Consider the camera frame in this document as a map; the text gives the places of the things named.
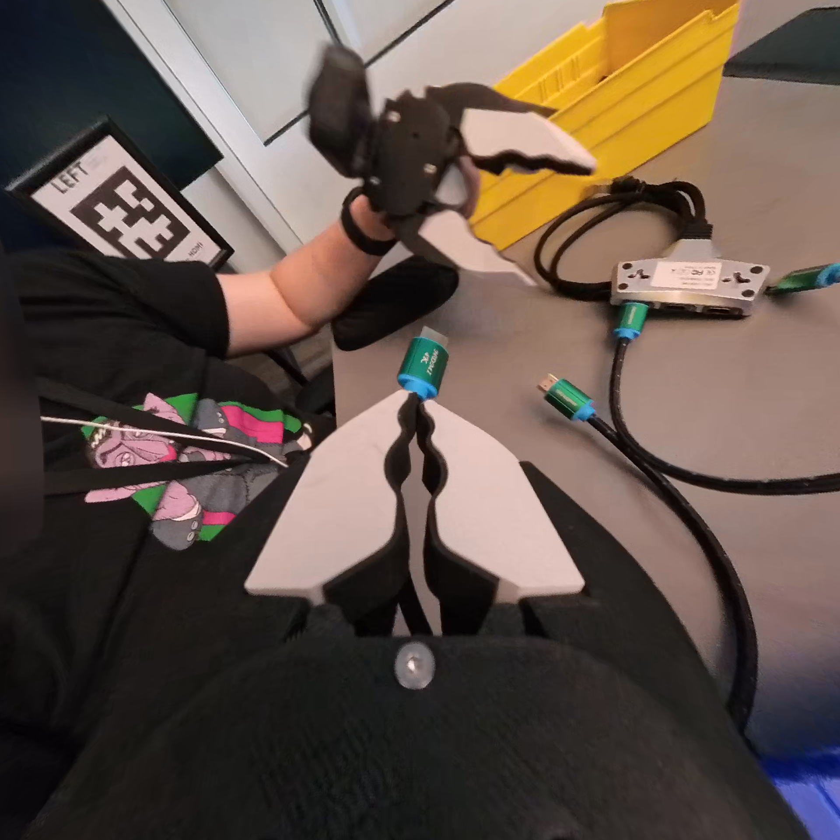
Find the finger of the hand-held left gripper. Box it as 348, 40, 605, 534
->
392, 210, 540, 286
425, 80, 599, 178

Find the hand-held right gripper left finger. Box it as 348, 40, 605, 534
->
243, 390, 414, 608

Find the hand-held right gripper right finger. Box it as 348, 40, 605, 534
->
419, 397, 586, 603

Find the silver hdmi switch box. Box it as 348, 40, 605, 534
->
609, 238, 770, 320

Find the person's left forearm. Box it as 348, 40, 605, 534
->
215, 217, 395, 342

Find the person's left hand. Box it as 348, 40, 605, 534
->
344, 190, 398, 240

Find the yellow plastic bin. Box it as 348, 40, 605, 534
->
469, 0, 742, 252

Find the dark mat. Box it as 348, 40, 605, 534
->
722, 25, 840, 86

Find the black printed t-shirt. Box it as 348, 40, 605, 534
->
0, 248, 337, 821

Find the black framed marker sign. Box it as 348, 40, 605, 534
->
5, 117, 236, 271

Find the blue box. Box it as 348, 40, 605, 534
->
755, 748, 840, 840

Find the thin white cord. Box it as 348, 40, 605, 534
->
39, 415, 290, 469

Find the green plug black hdmi cable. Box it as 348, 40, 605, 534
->
609, 301, 840, 496
537, 372, 761, 732
764, 261, 840, 298

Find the black switch output cable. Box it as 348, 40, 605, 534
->
533, 176, 716, 298

